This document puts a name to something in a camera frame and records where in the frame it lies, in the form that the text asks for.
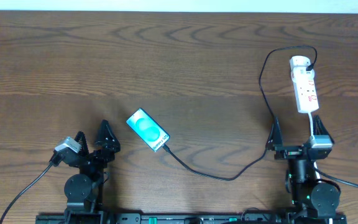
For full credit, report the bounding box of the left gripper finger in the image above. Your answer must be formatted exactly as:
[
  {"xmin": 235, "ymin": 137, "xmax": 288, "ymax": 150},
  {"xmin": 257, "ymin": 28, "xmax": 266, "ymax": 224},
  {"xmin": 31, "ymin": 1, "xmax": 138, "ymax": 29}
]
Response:
[
  {"xmin": 94, "ymin": 119, "xmax": 121, "ymax": 152},
  {"xmin": 74, "ymin": 131, "xmax": 89, "ymax": 157}
]

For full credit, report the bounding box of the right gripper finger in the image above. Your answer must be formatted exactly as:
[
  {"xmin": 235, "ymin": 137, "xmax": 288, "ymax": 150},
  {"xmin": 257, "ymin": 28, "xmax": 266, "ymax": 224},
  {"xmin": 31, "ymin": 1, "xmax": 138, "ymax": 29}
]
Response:
[
  {"xmin": 265, "ymin": 117, "xmax": 283, "ymax": 151},
  {"xmin": 312, "ymin": 115, "xmax": 331, "ymax": 136}
]

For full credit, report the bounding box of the blue Galaxy smartphone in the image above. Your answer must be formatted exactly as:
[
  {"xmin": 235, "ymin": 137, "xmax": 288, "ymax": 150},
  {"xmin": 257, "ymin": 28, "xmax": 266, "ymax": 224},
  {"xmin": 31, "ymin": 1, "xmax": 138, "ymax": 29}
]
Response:
[{"xmin": 126, "ymin": 108, "xmax": 170, "ymax": 152}]

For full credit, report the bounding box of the black charger cable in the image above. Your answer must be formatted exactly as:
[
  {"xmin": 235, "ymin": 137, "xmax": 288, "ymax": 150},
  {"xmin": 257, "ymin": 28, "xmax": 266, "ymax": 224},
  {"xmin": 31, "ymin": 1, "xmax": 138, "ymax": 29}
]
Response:
[{"xmin": 161, "ymin": 45, "xmax": 318, "ymax": 182}]

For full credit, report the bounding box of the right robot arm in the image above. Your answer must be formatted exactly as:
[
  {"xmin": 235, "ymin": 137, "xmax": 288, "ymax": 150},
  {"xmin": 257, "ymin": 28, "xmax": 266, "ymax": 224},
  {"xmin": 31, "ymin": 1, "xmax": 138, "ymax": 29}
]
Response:
[{"xmin": 265, "ymin": 115, "xmax": 341, "ymax": 223}]

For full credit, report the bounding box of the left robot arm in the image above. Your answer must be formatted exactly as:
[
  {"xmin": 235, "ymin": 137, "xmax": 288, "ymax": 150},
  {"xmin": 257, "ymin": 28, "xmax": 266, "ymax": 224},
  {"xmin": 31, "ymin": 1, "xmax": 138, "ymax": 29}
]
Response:
[{"xmin": 50, "ymin": 119, "xmax": 121, "ymax": 223}]

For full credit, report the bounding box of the white power strip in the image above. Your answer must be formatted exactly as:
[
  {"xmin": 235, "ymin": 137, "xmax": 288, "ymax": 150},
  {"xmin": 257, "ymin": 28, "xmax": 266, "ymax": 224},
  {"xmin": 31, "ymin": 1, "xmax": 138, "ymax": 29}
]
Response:
[{"xmin": 290, "ymin": 55, "xmax": 319, "ymax": 114}]

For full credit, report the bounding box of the white power strip cord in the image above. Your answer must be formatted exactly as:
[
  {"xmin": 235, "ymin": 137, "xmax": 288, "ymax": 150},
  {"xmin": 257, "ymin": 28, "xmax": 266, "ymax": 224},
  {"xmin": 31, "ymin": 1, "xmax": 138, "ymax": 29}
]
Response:
[{"xmin": 307, "ymin": 112, "xmax": 334, "ymax": 224}]

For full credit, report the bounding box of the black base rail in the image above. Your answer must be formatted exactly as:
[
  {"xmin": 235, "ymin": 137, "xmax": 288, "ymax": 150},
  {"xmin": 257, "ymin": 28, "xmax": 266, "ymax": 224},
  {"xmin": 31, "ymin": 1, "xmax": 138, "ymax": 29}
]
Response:
[{"xmin": 35, "ymin": 212, "xmax": 347, "ymax": 224}]

